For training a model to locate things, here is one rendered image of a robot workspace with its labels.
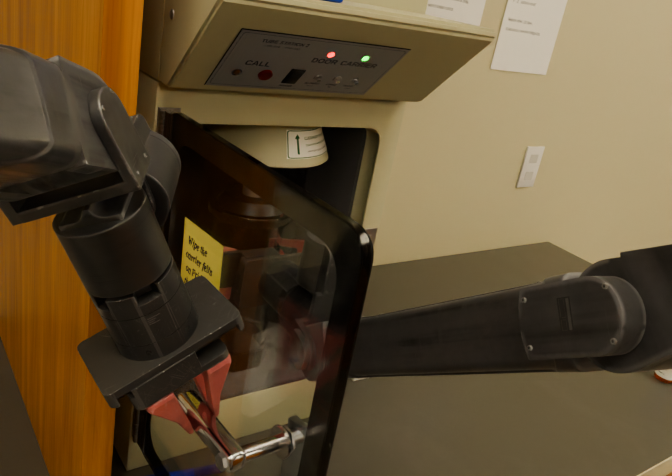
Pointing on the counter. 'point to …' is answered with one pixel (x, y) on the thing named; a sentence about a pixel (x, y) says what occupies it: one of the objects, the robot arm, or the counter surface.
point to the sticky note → (200, 255)
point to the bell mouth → (277, 143)
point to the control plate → (245, 45)
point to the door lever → (229, 456)
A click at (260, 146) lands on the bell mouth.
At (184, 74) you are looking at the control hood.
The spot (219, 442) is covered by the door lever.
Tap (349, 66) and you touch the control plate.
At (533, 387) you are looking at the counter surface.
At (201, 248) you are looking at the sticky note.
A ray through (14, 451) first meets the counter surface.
